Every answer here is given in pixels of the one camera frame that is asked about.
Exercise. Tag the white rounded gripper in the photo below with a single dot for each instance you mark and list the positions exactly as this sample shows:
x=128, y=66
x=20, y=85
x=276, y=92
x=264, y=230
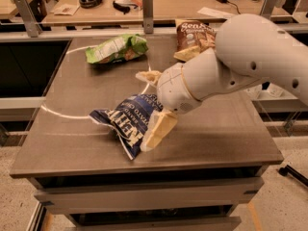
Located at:
x=173, y=89

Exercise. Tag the blue potato chip bag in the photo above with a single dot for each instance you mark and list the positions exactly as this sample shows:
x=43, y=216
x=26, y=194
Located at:
x=130, y=119

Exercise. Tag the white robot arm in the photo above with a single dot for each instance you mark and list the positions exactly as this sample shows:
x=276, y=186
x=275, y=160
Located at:
x=249, y=50

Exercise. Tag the green chip bag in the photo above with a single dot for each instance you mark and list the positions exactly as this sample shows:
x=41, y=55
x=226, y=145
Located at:
x=121, y=48

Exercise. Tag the brown yellow chip bag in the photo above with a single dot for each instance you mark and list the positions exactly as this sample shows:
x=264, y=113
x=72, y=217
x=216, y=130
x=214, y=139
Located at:
x=193, y=38

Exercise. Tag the black sunglasses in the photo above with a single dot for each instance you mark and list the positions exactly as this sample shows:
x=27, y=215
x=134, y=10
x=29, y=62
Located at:
x=125, y=8

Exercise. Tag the white paper sheet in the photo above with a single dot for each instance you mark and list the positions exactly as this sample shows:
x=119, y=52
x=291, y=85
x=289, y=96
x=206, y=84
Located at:
x=215, y=13

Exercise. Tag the table drawer front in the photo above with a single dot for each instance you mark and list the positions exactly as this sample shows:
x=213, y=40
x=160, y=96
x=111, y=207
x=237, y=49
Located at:
x=149, y=196

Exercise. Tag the small printed card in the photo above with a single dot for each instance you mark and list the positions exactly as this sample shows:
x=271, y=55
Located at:
x=66, y=9

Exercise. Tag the wooden background desk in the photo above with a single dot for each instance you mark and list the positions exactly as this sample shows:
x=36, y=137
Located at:
x=164, y=12

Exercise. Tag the black chair leg caster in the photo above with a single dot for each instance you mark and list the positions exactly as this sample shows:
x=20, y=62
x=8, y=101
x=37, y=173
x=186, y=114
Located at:
x=284, y=171

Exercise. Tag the middle metal bracket post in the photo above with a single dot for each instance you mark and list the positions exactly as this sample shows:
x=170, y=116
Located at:
x=147, y=11

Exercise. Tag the metal bracket post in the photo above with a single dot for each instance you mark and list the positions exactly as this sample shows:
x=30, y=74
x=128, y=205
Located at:
x=147, y=11
x=267, y=8
x=32, y=27

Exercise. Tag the left metal bracket post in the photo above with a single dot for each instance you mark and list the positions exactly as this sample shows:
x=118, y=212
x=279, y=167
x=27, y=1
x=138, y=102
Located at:
x=32, y=27

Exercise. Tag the right metal bracket post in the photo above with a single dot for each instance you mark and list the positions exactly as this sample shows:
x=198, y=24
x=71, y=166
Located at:
x=267, y=8

